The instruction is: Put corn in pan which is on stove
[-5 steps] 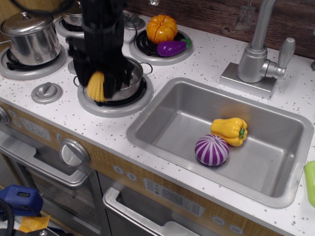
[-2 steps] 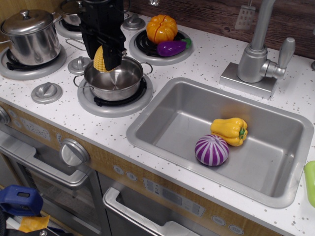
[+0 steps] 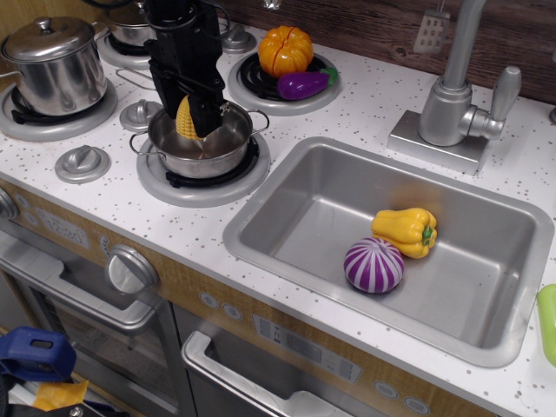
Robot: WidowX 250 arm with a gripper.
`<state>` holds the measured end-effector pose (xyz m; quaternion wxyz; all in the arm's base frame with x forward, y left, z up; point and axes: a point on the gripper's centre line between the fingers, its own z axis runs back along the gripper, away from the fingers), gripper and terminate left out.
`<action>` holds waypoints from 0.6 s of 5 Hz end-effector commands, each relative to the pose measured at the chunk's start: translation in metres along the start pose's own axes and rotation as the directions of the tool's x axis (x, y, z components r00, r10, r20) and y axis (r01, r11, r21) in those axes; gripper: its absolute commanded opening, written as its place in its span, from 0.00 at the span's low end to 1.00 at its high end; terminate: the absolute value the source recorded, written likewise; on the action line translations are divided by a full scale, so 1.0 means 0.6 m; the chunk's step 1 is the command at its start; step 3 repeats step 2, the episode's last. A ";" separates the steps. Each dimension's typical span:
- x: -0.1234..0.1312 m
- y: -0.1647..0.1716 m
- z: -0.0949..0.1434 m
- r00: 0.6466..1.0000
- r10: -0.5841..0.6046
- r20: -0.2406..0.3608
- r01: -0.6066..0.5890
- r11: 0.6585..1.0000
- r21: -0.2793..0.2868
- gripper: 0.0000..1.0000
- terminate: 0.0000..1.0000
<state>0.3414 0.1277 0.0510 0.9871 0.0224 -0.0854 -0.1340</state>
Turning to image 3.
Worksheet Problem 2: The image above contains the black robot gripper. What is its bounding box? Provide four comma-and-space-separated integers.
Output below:
146, 15, 229, 138

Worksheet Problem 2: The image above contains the yellow toy corn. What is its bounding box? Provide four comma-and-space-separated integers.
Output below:
175, 96, 202, 141

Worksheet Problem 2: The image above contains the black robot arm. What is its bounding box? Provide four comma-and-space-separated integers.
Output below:
144, 1, 228, 137

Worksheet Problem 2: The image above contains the grey middle stove knob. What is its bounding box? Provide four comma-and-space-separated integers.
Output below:
119, 99, 163, 132

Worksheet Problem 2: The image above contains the grey stove knob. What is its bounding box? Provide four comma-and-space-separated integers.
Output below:
119, 99, 163, 132
55, 145, 111, 184
222, 24, 257, 54

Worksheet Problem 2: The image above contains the small steel pan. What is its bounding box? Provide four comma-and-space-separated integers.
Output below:
133, 103, 270, 179

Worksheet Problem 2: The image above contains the back left stove burner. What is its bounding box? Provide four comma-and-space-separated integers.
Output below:
96, 35, 150, 70

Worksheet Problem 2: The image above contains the stove burner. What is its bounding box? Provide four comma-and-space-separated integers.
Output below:
136, 134, 271, 209
96, 35, 150, 70
1, 81, 118, 142
228, 53, 341, 116

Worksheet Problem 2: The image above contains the grey back stove knob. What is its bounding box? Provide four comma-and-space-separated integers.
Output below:
222, 24, 257, 54

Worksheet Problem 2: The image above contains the front right stove burner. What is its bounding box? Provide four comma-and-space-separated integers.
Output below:
136, 134, 271, 209

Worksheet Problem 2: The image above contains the back right stove burner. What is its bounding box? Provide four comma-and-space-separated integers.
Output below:
228, 53, 341, 116

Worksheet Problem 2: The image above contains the grey front stove knob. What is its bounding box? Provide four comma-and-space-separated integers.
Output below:
55, 145, 111, 184

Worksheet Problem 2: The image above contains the front left stove burner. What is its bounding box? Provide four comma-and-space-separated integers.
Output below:
1, 81, 118, 142

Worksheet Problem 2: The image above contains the steel pot at back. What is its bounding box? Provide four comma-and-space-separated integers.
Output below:
105, 1, 156, 47

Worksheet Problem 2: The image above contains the purple toy eggplant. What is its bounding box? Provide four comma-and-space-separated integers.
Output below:
276, 67, 339, 101

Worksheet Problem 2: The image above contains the orange toy pumpkin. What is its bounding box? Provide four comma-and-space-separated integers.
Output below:
258, 26, 314, 78

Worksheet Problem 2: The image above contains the large steel pot with lid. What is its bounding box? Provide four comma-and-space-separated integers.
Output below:
1, 17, 110, 116

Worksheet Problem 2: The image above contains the silver sink basin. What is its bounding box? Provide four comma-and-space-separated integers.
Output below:
223, 137, 554, 367

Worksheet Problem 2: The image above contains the silver oven dial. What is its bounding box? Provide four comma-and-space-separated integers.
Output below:
104, 244, 159, 295

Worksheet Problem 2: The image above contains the purple striped toy onion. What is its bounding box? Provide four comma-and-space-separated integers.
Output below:
343, 237, 405, 294

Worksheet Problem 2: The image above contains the hanging metal spatula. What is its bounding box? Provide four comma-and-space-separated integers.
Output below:
413, 1, 450, 54

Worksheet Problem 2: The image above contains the yellow toy bell pepper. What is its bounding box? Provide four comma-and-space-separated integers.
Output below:
371, 208, 438, 259

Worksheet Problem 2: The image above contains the silver toy faucet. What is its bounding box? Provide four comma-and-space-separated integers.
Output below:
387, 0, 522, 175

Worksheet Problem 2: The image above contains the blue clamp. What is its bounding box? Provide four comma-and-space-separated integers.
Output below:
1, 327, 76, 382

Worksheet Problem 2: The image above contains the yellow cloth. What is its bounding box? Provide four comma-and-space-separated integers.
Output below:
32, 381, 89, 412

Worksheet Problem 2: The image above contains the green plastic object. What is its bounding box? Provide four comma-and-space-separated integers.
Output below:
537, 284, 556, 367

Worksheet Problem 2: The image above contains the oven door with handle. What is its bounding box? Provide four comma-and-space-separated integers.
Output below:
1, 232, 195, 416

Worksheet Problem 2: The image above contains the dishwasher door with handle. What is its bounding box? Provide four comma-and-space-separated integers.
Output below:
175, 304, 487, 416

